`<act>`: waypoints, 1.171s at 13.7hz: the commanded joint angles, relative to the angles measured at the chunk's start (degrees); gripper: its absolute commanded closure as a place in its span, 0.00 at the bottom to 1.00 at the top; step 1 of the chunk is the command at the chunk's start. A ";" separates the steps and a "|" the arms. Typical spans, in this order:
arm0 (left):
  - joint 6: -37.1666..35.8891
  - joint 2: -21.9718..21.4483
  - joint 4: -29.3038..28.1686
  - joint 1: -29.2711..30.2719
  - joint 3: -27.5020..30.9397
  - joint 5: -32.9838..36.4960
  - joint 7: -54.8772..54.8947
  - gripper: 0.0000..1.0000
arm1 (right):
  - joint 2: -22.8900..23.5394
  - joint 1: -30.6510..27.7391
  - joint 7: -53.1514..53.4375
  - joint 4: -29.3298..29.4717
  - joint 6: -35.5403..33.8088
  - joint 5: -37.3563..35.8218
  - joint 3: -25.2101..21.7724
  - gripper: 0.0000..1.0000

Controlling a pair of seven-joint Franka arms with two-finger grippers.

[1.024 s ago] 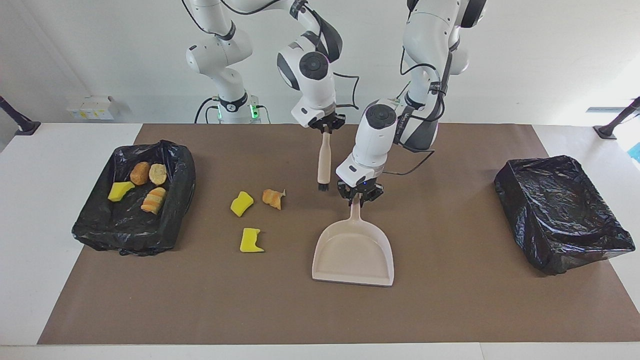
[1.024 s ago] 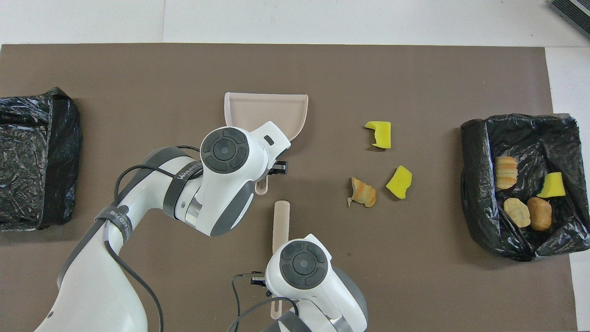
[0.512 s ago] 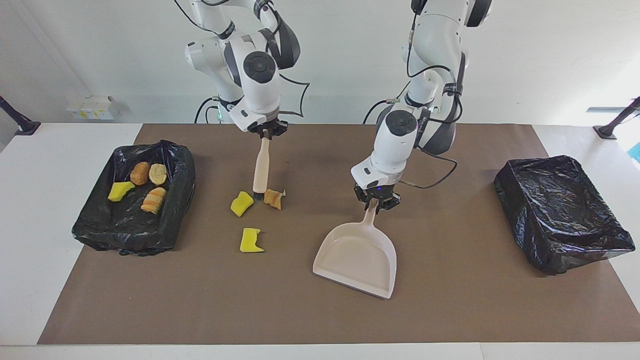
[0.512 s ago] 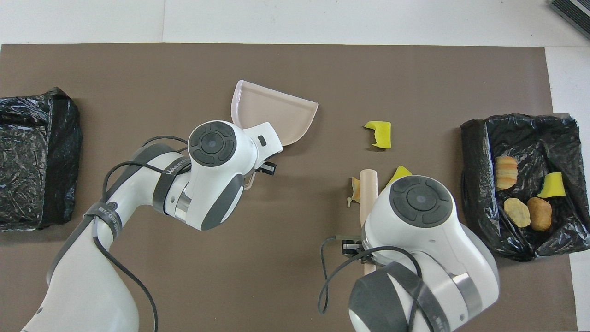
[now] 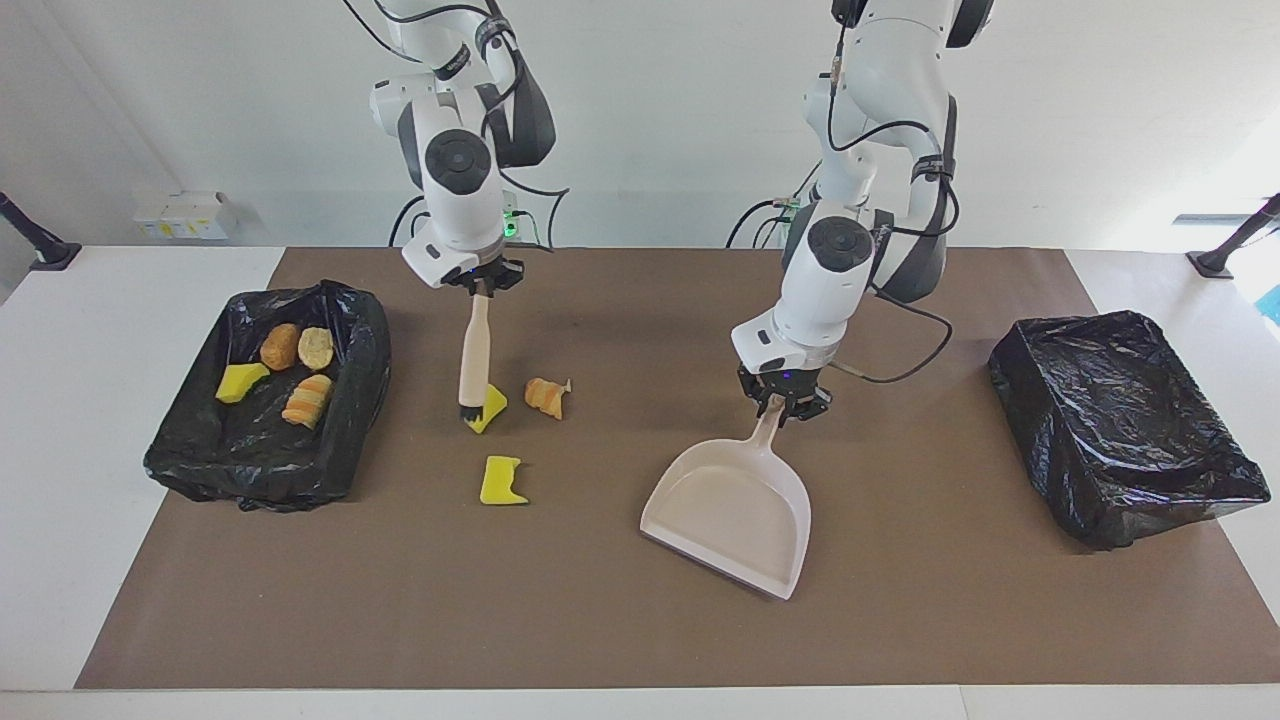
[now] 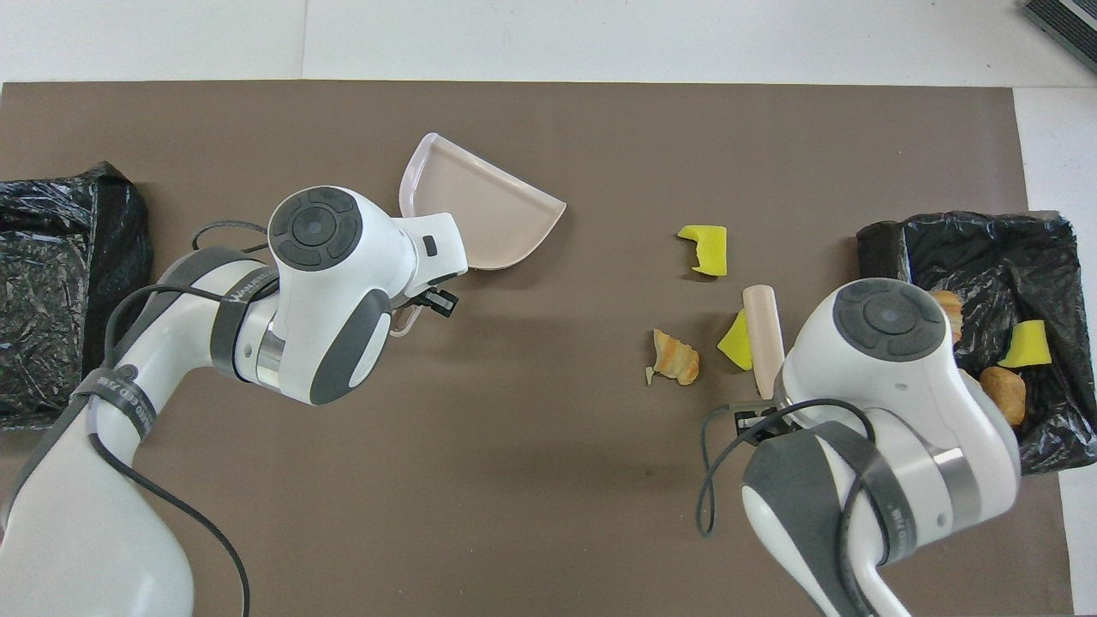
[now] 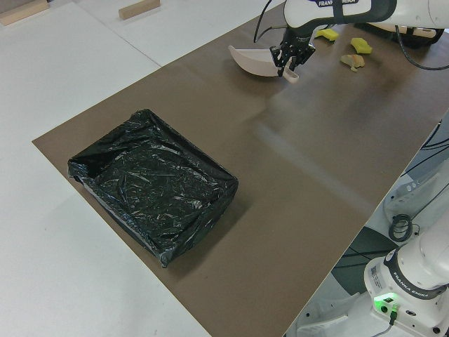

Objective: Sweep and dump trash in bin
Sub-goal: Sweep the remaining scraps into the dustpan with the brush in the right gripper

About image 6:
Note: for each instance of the beige plastic dustpan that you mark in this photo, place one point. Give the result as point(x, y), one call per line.
point(480, 214)

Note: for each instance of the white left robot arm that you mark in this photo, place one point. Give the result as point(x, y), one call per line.
point(334, 283)

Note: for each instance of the bin with black bag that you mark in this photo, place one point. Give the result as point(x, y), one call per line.
point(1011, 257)
point(51, 257)

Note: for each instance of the notched yellow sponge piece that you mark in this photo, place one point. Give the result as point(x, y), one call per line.
point(707, 248)

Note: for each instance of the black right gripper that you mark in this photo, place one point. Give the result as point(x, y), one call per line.
point(778, 418)

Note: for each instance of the brown bread roll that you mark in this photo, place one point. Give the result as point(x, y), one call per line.
point(1007, 394)

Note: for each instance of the curved yellow sponge piece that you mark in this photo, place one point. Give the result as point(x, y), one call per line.
point(735, 343)

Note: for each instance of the brown table mat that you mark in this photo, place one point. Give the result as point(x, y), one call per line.
point(514, 514)

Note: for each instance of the small yellow sponge piece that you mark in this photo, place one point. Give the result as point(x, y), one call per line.
point(1028, 347)

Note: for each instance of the dark ribbed grille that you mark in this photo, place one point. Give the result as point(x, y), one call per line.
point(1067, 21)

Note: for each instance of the orange croissant with torn tail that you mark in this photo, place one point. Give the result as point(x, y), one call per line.
point(677, 360)

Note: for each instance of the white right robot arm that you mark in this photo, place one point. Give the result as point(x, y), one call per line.
point(891, 377)

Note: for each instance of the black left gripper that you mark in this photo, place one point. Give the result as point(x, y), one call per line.
point(444, 281)

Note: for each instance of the striped orange croissant piece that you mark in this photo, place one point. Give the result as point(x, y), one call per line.
point(951, 313)

